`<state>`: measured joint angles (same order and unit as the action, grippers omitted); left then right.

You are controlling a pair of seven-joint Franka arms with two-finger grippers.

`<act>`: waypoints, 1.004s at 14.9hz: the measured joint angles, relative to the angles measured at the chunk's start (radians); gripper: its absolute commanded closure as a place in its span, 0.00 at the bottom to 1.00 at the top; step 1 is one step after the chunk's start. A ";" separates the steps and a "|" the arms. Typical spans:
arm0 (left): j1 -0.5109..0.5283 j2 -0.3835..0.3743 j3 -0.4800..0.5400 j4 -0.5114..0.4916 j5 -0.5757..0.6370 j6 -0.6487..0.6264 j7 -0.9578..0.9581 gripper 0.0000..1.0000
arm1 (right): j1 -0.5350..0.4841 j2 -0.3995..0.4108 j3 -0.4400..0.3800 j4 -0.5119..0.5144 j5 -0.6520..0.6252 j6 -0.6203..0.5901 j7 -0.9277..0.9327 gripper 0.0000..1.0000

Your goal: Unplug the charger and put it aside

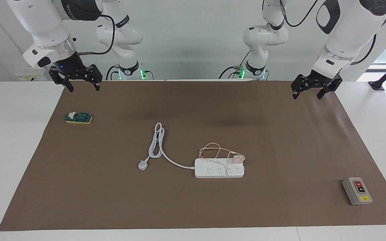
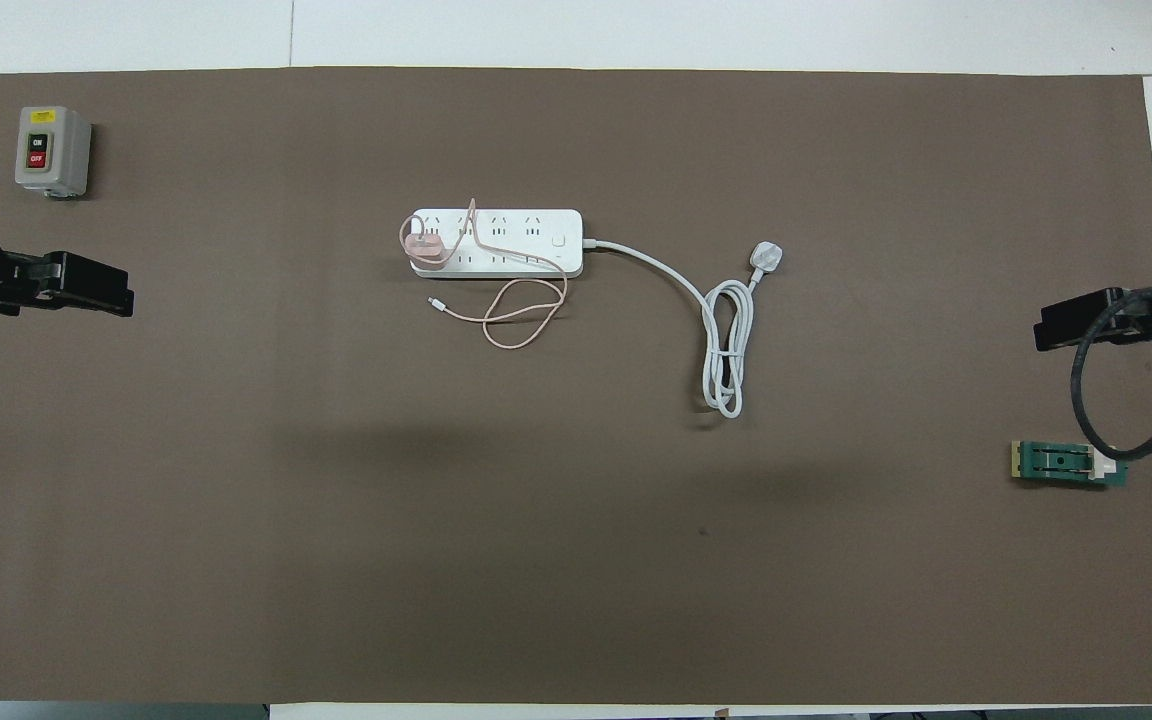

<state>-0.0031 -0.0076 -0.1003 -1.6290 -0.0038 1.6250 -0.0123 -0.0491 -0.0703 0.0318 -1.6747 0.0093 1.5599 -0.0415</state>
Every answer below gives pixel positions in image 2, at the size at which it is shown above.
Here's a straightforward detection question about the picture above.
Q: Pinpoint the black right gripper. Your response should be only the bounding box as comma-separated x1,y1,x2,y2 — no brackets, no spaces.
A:
1034,288,1132,352

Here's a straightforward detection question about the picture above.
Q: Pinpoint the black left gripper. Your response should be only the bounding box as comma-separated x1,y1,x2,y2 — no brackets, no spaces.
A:
44,252,135,318

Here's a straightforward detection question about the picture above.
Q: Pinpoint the pink charger adapter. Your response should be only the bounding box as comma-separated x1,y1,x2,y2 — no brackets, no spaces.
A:
399,218,447,269

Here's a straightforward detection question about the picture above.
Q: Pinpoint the pink charging cable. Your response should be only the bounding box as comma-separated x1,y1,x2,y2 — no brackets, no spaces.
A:
426,197,569,350

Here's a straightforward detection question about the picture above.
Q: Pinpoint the white power strip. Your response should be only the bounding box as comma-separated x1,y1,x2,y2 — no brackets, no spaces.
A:
409,208,584,278

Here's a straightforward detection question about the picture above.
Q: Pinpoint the brown table mat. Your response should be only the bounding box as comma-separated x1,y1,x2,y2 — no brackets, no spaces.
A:
0,67,1152,704

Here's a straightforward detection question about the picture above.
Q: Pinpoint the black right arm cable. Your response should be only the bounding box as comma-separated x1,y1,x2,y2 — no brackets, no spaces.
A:
1071,283,1152,461

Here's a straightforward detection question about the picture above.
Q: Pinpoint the green knife switch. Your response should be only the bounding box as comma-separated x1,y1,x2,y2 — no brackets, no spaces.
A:
1011,440,1130,491

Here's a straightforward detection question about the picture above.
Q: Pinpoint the grey on-off switch box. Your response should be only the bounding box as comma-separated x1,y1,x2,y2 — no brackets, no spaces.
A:
15,106,93,198

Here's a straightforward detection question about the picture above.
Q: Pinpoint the white power cord with plug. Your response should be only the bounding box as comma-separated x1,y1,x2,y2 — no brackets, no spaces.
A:
581,238,785,420

